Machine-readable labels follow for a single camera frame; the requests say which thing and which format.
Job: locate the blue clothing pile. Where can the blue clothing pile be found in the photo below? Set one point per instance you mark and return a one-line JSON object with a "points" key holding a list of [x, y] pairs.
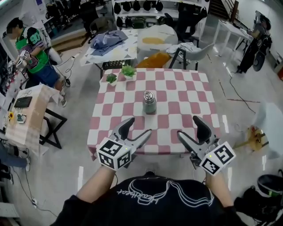
{"points": [[107, 42]]}

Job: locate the black helmet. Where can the black helmet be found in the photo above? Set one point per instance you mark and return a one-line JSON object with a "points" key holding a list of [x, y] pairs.
{"points": [[270, 183]]}

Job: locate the white beanbag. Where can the white beanbag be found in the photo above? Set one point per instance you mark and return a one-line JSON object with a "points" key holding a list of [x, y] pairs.
{"points": [[154, 35]]}

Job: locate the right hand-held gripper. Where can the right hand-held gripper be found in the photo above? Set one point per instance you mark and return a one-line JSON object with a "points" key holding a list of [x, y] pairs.
{"points": [[219, 157]]}

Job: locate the white desk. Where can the white desk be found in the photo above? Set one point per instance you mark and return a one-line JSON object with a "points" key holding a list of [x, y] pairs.
{"points": [[232, 29]]}

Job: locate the black keyboard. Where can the black keyboard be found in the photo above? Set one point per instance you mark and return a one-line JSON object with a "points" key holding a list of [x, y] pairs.
{"points": [[23, 102]]}

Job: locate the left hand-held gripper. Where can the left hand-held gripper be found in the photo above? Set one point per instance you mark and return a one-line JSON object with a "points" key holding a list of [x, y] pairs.
{"points": [[113, 152]]}

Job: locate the person's black printed t-shirt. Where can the person's black printed t-shirt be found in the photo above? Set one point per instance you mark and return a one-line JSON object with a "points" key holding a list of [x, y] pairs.
{"points": [[154, 205]]}

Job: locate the sunflower decoration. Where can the sunflower decoration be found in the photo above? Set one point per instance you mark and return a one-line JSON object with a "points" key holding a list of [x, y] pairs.
{"points": [[10, 115]]}

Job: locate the white shelf with black helmets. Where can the white shelf with black helmets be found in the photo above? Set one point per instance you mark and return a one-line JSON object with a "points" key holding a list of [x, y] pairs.
{"points": [[143, 13]]}

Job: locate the yellow cushion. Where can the yellow cushion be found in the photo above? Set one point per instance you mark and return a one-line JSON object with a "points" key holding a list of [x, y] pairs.
{"points": [[154, 60]]}

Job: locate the grey cloth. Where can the grey cloth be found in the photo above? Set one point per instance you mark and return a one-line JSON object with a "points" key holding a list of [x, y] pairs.
{"points": [[183, 47]]}

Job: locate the person's left forearm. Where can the person's left forearm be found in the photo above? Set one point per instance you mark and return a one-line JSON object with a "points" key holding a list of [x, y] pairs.
{"points": [[97, 183]]}

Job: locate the grey-green bottle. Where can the grey-green bottle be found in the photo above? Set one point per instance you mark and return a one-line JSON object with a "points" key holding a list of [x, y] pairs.
{"points": [[149, 107]]}

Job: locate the white power strip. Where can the white power strip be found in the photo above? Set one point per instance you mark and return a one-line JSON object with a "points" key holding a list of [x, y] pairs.
{"points": [[34, 202]]}

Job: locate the black plastic crate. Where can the black plastic crate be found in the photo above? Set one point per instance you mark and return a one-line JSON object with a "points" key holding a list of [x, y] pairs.
{"points": [[115, 64]]}

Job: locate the person's right forearm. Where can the person's right forearm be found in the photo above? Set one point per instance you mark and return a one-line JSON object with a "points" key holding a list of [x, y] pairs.
{"points": [[217, 189]]}

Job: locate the silver bottle lid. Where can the silver bottle lid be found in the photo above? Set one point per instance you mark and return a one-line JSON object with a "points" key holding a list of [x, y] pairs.
{"points": [[148, 95]]}

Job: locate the small potted green plant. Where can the small potted green plant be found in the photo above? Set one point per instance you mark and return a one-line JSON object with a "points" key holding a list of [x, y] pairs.
{"points": [[112, 78]]}

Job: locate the large potted green plant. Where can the large potted green plant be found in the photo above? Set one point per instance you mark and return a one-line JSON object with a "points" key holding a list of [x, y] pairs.
{"points": [[128, 71]]}

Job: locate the table with triangle-patterned cloth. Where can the table with triangle-patterned cloth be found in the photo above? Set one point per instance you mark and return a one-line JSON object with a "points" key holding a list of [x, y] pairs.
{"points": [[123, 49]]}

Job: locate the white shell chair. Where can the white shell chair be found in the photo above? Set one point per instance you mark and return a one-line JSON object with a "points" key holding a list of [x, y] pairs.
{"points": [[199, 54]]}

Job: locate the black bag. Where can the black bag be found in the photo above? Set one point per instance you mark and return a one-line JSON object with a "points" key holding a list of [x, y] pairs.
{"points": [[258, 205]]}

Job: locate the red white checkered tablecloth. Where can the red white checkered tablecloth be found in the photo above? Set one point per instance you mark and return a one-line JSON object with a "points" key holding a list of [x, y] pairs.
{"points": [[172, 99]]}

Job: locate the black office chair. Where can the black office chair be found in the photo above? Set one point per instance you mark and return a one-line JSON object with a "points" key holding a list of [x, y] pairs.
{"points": [[190, 22]]}

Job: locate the side table with beige cloth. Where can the side table with beige cloth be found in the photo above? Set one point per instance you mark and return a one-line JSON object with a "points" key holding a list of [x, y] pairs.
{"points": [[37, 114]]}

